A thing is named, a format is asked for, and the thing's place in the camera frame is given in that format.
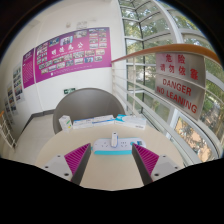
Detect white teal flat box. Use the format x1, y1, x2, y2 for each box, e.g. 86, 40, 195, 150
114, 113, 148, 131

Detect large magenta photo poster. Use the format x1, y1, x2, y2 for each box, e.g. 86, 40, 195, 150
34, 26, 113, 84

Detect grey round-backed chair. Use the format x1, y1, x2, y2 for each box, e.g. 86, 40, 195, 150
52, 87, 127, 135

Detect long flat white blue box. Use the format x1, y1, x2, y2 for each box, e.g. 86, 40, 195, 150
72, 114, 117, 130

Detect metal red-lettered warning sign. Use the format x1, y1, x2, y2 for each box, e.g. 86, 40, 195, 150
154, 51, 207, 122

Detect narrow magenta poster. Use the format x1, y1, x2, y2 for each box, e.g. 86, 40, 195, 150
21, 48, 36, 90

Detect small white carton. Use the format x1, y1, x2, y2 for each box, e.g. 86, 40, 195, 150
58, 115, 74, 133

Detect white railing wooden handrail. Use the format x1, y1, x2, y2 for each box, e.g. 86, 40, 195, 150
110, 43, 224, 168

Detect white photo wall board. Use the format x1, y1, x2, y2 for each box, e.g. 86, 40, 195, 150
12, 63, 26, 104
3, 83, 18, 116

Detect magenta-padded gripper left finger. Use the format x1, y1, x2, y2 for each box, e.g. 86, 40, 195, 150
42, 142, 92, 186

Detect green exit sign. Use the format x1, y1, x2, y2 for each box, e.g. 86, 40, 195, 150
63, 87, 77, 95

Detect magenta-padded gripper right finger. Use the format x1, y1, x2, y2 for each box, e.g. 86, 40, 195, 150
131, 143, 183, 187

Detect white-framed curved window wall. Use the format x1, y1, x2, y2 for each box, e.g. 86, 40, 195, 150
118, 0, 224, 161

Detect white stair railing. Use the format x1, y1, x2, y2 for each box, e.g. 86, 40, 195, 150
0, 109, 17, 149

